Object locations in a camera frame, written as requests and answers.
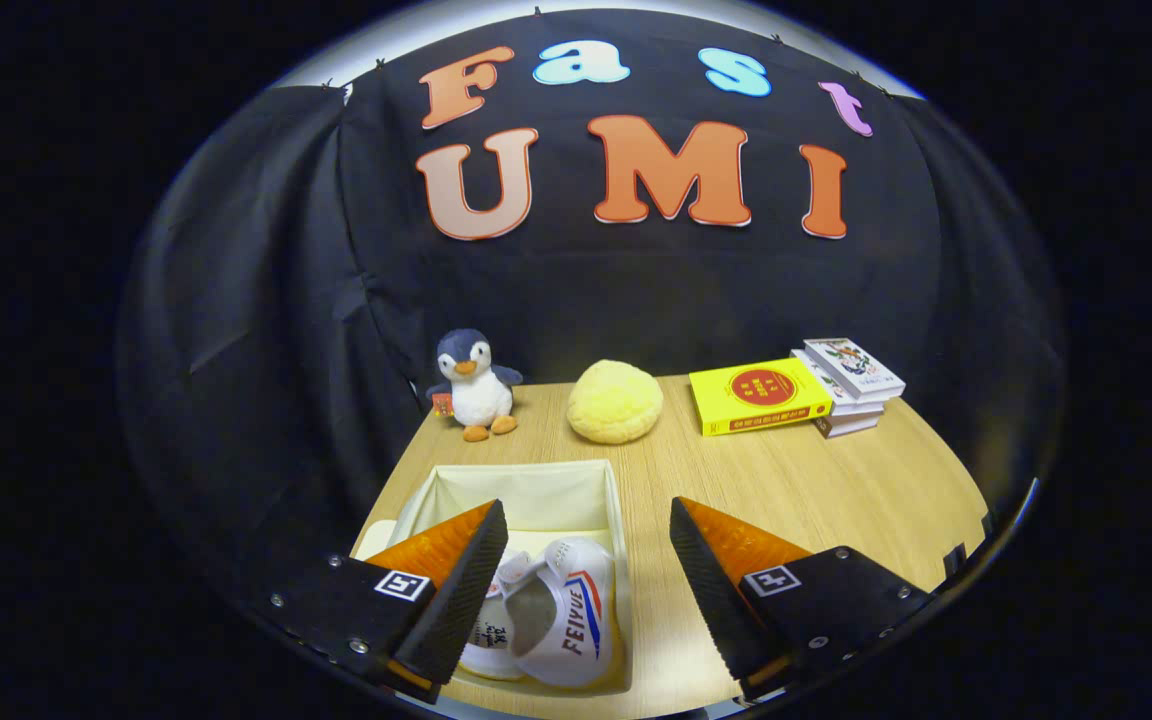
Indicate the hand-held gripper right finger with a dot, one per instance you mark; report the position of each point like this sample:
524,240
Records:
721,610

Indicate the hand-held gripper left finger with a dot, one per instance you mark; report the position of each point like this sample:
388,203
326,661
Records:
456,610

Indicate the white canvas shoe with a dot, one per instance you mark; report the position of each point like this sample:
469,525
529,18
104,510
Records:
576,610
491,640

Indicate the beige fabric storage box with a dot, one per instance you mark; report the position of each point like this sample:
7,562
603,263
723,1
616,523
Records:
536,500

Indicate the penguin plush toy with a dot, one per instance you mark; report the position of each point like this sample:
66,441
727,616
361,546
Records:
479,395

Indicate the yellow book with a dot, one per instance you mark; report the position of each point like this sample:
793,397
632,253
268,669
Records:
761,392

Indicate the yellow bread-shaped plush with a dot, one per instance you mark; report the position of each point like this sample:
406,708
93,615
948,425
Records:
616,402

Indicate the white illustrated cover book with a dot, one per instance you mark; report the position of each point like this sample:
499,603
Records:
851,365

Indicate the black backdrop cloth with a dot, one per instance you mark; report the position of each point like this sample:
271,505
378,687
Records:
286,300

